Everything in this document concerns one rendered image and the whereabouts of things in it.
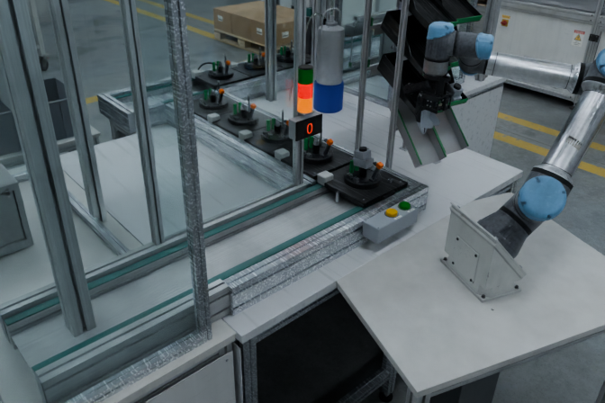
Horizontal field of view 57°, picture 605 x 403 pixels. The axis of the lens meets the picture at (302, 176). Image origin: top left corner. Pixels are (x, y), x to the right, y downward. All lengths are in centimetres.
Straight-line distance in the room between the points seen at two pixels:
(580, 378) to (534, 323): 120
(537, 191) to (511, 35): 464
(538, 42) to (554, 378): 389
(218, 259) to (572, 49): 473
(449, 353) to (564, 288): 50
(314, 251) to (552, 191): 71
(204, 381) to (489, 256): 87
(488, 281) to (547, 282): 26
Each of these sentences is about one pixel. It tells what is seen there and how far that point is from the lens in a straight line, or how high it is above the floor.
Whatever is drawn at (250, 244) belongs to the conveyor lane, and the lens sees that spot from 182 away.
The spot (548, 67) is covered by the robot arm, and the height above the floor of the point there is 147.
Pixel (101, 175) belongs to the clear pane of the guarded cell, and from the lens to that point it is 119.
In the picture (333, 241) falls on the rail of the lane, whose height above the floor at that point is 93.
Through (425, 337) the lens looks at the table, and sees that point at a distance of 163.
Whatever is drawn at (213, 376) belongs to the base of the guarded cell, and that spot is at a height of 75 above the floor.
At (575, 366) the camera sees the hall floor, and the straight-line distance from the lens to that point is 299.
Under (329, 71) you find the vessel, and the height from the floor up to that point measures 109.
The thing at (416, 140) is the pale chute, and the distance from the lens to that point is 223.
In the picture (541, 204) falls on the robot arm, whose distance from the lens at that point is 163.
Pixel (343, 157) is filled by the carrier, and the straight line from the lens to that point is 225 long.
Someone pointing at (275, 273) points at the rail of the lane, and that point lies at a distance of 167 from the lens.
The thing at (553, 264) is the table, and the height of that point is 86.
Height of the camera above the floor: 198
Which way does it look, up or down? 29 degrees down
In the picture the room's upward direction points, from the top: 1 degrees clockwise
